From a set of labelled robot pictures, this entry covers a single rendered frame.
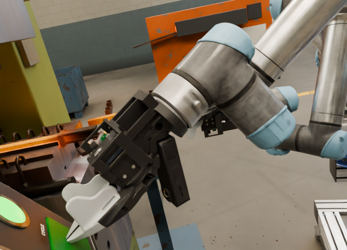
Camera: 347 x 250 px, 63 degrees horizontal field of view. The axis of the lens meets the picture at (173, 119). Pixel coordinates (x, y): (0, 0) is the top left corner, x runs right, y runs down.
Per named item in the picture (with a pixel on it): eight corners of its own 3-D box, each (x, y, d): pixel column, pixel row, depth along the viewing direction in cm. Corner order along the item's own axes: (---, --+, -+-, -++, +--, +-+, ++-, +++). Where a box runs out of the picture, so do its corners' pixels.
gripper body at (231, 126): (202, 138, 78) (246, 129, 77) (197, 109, 75) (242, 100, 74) (198, 128, 85) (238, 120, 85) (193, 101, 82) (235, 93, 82)
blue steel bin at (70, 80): (90, 103, 518) (78, 64, 493) (83, 117, 443) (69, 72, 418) (24, 118, 510) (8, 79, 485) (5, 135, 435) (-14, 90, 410)
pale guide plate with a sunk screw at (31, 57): (41, 61, 104) (23, 13, 98) (30, 65, 95) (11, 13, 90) (35, 63, 104) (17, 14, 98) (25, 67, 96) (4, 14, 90)
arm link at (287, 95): (301, 117, 77) (300, 87, 74) (261, 125, 77) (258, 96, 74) (288, 108, 84) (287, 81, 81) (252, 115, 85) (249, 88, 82)
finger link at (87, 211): (38, 224, 35) (91, 166, 36) (75, 244, 38) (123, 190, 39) (40, 239, 32) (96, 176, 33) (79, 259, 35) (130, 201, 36)
